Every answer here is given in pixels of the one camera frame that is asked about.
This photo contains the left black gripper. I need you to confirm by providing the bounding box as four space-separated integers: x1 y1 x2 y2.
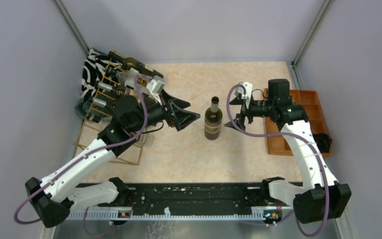
130 89 201 133

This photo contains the green bottle grey capsule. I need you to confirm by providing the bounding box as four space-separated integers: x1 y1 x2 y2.
204 96 223 140

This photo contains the clear glass liquor bottle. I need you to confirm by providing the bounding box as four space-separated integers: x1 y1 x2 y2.
106 68 153 89

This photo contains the dark labelled wine bottle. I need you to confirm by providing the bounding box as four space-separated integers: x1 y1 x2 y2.
95 81 126 96

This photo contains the dark green wine bottle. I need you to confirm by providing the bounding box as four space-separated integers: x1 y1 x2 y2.
108 51 164 79

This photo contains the olive green wine bottle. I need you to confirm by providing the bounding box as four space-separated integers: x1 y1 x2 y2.
92 97 115 109

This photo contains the clear tall glass bottle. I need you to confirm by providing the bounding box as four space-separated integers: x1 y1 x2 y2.
87 113 101 123

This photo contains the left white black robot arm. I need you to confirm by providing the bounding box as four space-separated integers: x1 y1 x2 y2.
25 91 200 228

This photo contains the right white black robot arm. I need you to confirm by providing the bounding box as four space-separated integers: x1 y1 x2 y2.
225 79 352 224

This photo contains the orange compartment tray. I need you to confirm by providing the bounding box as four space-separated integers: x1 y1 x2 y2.
266 90 332 158

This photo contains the black rosette front compartment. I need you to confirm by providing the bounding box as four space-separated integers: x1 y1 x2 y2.
313 133 333 153

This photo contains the zebra pattern cloth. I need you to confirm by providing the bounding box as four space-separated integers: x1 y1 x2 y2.
81 48 114 103

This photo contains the grey green fluffy cloth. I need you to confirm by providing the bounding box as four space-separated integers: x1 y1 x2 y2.
75 99 91 120

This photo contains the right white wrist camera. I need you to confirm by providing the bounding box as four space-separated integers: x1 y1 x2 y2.
235 82 253 107

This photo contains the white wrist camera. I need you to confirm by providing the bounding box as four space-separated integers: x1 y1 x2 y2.
146 76 165 101
235 82 253 107

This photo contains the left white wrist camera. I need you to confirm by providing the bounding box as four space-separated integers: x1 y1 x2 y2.
146 76 165 101

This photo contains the gold wire wine rack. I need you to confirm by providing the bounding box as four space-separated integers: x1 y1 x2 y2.
74 48 163 150

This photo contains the grey slotted cable duct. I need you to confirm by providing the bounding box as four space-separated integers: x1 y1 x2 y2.
67 208 280 222

